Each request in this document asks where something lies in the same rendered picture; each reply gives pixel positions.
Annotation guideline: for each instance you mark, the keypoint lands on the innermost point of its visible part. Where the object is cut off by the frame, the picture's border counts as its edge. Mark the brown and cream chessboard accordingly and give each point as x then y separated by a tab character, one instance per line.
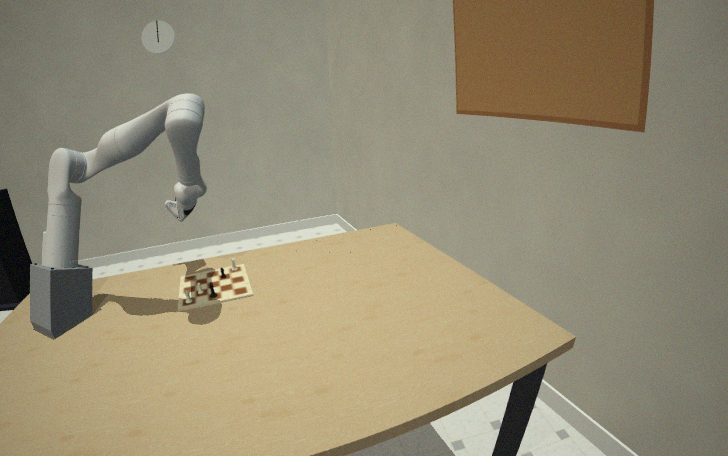
235	286

